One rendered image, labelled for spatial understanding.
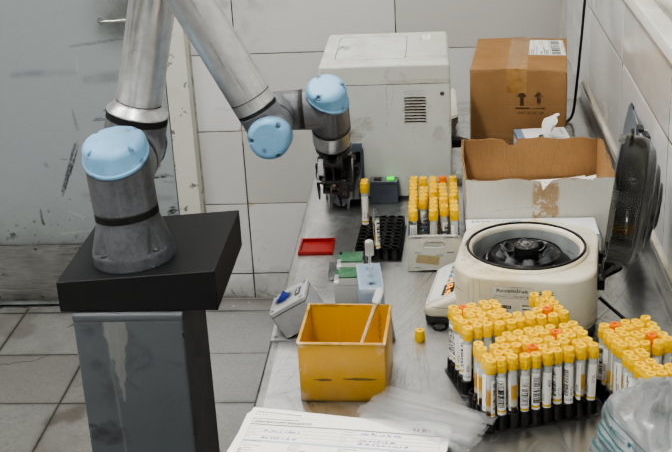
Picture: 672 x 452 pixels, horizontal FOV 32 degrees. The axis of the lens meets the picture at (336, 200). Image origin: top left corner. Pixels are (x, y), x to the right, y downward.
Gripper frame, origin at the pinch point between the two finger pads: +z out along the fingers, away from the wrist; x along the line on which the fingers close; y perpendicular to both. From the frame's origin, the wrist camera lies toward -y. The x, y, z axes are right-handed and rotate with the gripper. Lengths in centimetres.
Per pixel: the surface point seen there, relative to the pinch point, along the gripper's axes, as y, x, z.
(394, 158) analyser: -12.0, 10.8, 1.6
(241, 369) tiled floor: -34, -42, 126
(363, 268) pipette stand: 37.6, 7.3, -27.8
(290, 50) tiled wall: -122, -27, 75
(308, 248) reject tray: 15.5, -5.6, -3.8
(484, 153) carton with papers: -8.7, 29.6, -3.2
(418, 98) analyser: -18.5, 16.2, -9.8
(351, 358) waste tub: 62, 7, -39
